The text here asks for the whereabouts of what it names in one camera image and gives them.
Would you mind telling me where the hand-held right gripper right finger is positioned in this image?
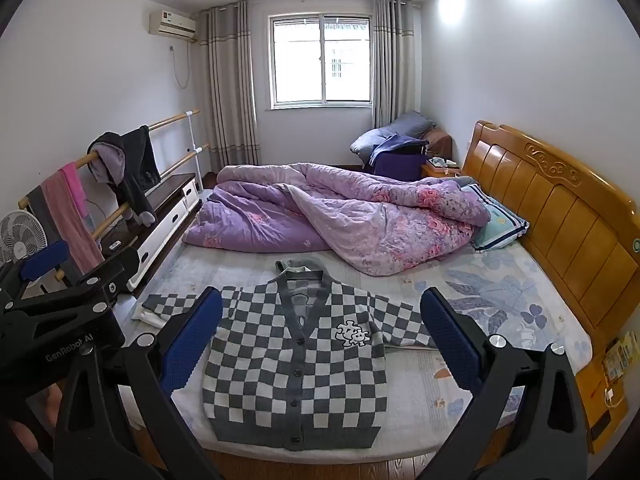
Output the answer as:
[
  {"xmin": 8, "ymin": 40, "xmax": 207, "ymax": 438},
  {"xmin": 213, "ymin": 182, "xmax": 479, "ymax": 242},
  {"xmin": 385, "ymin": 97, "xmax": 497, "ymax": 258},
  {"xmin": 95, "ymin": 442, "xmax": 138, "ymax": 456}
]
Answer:
[{"xmin": 419, "ymin": 286, "xmax": 594, "ymax": 480}]

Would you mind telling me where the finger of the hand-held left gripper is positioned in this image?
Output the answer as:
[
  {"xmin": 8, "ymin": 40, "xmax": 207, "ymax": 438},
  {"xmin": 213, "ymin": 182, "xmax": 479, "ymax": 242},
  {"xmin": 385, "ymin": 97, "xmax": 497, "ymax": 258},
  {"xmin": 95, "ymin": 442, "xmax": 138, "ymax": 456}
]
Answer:
[
  {"xmin": 0, "ymin": 240, "xmax": 71, "ymax": 302},
  {"xmin": 0, "ymin": 246, "xmax": 142, "ymax": 322}
]

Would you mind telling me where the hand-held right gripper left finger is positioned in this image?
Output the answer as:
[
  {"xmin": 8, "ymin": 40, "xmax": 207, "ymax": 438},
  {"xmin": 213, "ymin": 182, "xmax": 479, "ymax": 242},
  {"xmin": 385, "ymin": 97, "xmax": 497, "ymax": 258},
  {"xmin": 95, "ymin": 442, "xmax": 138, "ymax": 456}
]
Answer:
[{"xmin": 54, "ymin": 286, "xmax": 224, "ymax": 480}]

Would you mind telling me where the grey white checkered cardigan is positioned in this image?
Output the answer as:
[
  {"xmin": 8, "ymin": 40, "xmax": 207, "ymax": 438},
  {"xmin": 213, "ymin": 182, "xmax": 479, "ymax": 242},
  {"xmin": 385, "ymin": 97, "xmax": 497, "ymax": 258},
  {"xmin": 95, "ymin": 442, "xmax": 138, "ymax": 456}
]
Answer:
[{"xmin": 141, "ymin": 258, "xmax": 443, "ymax": 452}]

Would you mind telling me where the person's left hand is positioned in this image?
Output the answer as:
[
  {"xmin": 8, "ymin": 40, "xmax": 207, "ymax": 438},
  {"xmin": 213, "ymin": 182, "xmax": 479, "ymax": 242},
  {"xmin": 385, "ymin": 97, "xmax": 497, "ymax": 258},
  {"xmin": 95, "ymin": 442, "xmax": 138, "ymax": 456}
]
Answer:
[{"xmin": 0, "ymin": 379, "xmax": 64, "ymax": 463}]

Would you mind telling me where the white electric fan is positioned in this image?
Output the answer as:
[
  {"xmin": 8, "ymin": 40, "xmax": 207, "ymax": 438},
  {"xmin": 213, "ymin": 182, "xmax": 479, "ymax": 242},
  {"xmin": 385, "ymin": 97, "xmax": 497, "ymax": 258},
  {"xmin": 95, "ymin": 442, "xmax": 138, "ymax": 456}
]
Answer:
[{"xmin": 0, "ymin": 210, "xmax": 52, "ymax": 269}]

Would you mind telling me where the grey cloth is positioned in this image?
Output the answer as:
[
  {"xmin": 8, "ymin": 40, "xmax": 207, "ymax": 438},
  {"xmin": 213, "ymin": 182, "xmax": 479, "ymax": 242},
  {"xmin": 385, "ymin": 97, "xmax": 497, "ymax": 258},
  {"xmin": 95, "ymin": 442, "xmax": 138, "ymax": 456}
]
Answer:
[{"xmin": 26, "ymin": 185, "xmax": 83, "ymax": 286}]

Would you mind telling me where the pink cloth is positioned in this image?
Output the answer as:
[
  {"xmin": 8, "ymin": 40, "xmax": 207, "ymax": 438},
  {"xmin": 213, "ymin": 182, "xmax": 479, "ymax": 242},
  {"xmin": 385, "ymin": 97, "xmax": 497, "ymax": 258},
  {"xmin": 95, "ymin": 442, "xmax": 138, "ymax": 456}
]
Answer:
[{"xmin": 41, "ymin": 161, "xmax": 105, "ymax": 274}]

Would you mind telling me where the bed with floral white sheet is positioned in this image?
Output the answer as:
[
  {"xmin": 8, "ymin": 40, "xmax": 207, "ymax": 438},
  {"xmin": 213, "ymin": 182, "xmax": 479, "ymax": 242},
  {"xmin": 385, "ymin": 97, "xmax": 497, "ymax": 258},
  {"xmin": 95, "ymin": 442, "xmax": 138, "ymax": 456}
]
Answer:
[{"xmin": 112, "ymin": 245, "xmax": 594, "ymax": 461}]

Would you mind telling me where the white cabinet with dark top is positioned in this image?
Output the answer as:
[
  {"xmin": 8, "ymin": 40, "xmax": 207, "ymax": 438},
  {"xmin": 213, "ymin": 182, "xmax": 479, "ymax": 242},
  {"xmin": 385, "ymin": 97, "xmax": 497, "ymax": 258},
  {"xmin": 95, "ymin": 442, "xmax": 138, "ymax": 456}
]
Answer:
[{"xmin": 97, "ymin": 172, "xmax": 203, "ymax": 293}]

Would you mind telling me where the lilac cloth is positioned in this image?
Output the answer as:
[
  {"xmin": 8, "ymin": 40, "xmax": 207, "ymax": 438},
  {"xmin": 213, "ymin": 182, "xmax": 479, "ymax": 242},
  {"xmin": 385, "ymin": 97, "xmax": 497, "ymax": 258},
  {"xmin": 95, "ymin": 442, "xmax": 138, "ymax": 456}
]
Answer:
[{"xmin": 91, "ymin": 142, "xmax": 126, "ymax": 186}]

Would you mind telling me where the light blue folded cloth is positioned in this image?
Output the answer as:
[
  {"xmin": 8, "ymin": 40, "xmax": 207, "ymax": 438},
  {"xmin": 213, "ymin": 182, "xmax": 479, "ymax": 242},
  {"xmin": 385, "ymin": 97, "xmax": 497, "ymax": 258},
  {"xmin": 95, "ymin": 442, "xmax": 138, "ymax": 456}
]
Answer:
[{"xmin": 460, "ymin": 182, "xmax": 530, "ymax": 253}]

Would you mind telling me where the dark hooded jacket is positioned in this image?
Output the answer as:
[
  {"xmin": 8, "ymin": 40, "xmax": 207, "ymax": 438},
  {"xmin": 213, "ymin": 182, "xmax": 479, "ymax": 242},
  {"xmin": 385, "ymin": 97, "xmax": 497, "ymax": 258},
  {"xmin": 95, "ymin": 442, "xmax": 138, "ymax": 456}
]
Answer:
[{"xmin": 87, "ymin": 125, "xmax": 162, "ymax": 226}]

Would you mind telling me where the wooden side table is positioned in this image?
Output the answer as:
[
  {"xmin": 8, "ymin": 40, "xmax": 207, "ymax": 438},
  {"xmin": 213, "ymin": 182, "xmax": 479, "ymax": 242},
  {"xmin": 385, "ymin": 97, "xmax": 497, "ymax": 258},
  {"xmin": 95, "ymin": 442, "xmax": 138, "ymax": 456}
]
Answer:
[{"xmin": 574, "ymin": 340, "xmax": 632, "ymax": 455}]

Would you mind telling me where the wooden headboard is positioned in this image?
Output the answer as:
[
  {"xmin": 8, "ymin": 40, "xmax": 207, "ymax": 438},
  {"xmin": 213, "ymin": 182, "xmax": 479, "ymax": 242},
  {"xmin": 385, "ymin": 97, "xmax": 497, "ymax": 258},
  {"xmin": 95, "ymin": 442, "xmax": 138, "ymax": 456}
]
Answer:
[{"xmin": 460, "ymin": 120, "xmax": 640, "ymax": 332}]

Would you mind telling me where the purple floral quilt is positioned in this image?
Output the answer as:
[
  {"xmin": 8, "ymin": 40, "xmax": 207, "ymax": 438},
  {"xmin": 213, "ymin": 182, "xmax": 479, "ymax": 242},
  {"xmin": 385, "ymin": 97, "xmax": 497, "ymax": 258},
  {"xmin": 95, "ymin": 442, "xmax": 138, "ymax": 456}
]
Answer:
[{"xmin": 182, "ymin": 161, "xmax": 493, "ymax": 277}]

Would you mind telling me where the yellow packet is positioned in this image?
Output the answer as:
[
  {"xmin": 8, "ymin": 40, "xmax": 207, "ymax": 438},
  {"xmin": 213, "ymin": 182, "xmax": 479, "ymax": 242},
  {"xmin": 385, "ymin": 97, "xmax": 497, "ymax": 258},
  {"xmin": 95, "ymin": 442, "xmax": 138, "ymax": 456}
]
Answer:
[{"xmin": 602, "ymin": 337, "xmax": 637, "ymax": 382}]

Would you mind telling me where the wooden nightstand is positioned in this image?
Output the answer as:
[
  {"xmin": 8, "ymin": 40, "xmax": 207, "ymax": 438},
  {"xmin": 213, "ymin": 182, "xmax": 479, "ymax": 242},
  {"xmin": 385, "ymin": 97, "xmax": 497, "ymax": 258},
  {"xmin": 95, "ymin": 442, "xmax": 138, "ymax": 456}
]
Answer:
[{"xmin": 420, "ymin": 156, "xmax": 464, "ymax": 179}]

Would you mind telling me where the dark phone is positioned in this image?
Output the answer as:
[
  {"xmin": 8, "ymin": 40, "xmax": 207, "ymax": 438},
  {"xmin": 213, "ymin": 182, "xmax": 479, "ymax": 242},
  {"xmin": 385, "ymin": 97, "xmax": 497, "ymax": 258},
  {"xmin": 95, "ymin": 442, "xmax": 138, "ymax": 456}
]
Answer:
[{"xmin": 590, "ymin": 410, "xmax": 614, "ymax": 442}]

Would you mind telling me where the dark purple cloth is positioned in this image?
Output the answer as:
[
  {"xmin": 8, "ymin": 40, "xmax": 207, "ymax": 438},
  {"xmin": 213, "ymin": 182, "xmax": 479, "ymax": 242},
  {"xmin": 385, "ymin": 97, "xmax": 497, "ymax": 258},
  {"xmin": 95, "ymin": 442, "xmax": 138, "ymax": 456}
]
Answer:
[{"xmin": 367, "ymin": 135, "xmax": 429, "ymax": 182}]

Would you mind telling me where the grey-blue bedding pile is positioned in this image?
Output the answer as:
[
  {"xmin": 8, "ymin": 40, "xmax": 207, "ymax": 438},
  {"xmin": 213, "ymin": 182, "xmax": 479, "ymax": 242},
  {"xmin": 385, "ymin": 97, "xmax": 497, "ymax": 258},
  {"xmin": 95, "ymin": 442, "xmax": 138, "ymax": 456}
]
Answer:
[{"xmin": 350, "ymin": 111, "xmax": 437, "ymax": 159}]

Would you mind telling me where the grey striped curtain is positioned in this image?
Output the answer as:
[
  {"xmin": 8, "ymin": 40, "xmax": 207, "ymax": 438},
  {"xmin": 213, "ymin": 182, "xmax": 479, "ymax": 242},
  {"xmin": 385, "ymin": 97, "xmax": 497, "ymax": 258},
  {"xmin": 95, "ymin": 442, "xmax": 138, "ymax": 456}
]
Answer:
[
  {"xmin": 206, "ymin": 0, "xmax": 262, "ymax": 175},
  {"xmin": 372, "ymin": 0, "xmax": 427, "ymax": 132}
]

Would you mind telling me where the white air conditioner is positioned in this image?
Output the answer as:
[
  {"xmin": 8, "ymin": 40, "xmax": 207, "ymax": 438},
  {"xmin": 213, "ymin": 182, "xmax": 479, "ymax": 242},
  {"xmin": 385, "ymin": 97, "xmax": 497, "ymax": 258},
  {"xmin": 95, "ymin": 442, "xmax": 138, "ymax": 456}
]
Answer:
[{"xmin": 148, "ymin": 9, "xmax": 197, "ymax": 39}]

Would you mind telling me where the window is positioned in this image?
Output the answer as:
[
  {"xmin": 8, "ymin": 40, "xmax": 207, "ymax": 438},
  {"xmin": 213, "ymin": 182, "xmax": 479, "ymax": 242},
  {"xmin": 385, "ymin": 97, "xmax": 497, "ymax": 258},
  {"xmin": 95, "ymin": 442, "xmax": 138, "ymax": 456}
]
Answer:
[{"xmin": 268, "ymin": 12, "xmax": 373, "ymax": 110}]

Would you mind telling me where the wooden clothes rail rack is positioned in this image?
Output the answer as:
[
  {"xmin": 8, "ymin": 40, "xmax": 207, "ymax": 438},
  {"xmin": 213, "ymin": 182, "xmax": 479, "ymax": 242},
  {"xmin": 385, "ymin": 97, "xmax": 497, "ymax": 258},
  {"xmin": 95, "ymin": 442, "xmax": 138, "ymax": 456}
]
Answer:
[{"xmin": 19, "ymin": 109, "xmax": 210, "ymax": 286}]

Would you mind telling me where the air conditioner cable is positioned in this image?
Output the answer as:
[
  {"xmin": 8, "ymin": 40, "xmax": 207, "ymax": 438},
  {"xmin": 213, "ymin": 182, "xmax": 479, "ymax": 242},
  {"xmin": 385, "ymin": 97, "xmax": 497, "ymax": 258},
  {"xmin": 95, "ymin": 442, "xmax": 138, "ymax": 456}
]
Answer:
[{"xmin": 169, "ymin": 44, "xmax": 194, "ymax": 90}]

